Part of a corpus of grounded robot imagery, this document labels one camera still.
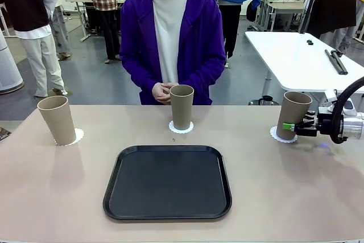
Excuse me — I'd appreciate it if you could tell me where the tan paper cup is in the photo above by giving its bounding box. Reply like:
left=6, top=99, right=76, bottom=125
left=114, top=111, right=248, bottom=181
left=169, top=84, right=195, bottom=130
left=275, top=91, right=313, bottom=141
left=37, top=95, right=77, bottom=146

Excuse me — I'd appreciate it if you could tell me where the black cable sleeve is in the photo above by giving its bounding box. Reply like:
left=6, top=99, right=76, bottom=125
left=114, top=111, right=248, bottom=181
left=329, top=76, right=364, bottom=145

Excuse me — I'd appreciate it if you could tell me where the person in grey trousers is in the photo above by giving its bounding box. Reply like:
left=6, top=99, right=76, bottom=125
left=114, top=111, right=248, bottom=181
left=42, top=0, right=72, bottom=59

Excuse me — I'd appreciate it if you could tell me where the grey desk with robot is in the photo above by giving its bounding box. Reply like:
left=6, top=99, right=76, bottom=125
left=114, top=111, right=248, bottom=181
left=260, top=0, right=307, bottom=32

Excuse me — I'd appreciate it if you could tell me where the black folded tripod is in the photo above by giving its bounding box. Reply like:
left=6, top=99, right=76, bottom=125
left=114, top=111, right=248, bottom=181
left=325, top=49, right=348, bottom=75

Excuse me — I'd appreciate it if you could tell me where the white cylindrical air purifier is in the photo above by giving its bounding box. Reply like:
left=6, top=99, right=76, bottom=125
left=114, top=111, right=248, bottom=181
left=0, top=31, right=24, bottom=94

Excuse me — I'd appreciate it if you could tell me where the white scalloped paper coaster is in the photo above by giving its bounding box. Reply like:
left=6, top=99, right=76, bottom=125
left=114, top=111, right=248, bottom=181
left=168, top=120, right=195, bottom=135
left=269, top=125, right=299, bottom=143
left=53, top=127, right=85, bottom=147

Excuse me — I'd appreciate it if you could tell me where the black kettle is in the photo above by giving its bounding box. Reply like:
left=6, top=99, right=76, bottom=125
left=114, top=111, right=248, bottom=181
left=247, top=94, right=281, bottom=106

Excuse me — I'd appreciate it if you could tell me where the person in black top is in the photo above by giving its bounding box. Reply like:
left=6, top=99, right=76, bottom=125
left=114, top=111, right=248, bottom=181
left=0, top=0, right=69, bottom=98

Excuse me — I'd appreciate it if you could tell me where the person's right forearm purple sleeve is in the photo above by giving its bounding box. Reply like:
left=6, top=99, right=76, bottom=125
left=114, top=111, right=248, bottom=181
left=119, top=52, right=160, bottom=90

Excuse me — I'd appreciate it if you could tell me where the person in purple hoodie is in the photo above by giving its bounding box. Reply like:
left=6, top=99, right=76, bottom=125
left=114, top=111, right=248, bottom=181
left=119, top=0, right=227, bottom=106

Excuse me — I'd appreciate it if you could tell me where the white side table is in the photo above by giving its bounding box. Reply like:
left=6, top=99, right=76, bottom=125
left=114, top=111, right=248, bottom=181
left=244, top=31, right=364, bottom=123

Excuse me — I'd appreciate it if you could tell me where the black plastic serving tray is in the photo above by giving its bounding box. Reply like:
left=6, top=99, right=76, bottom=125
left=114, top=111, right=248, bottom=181
left=102, top=145, right=233, bottom=221

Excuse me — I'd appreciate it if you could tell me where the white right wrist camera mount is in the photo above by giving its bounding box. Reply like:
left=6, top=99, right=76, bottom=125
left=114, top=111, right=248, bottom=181
left=317, top=89, right=358, bottom=118

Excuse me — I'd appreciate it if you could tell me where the person's right hand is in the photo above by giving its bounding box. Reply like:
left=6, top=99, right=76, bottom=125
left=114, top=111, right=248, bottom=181
left=152, top=83, right=171, bottom=104

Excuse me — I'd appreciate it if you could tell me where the person in black coat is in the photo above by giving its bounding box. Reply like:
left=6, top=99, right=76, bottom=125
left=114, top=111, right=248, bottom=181
left=304, top=0, right=358, bottom=53

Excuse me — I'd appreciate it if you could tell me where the black hanging bag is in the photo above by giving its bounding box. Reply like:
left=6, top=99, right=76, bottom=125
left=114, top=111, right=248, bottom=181
left=246, top=0, right=259, bottom=23

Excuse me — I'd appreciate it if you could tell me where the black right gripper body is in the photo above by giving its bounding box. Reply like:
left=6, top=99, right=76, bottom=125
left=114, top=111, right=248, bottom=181
left=295, top=116, right=333, bottom=138

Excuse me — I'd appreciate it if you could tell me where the person's left forearm purple sleeve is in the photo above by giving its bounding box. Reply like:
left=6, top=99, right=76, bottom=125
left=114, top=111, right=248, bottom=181
left=177, top=55, right=227, bottom=89

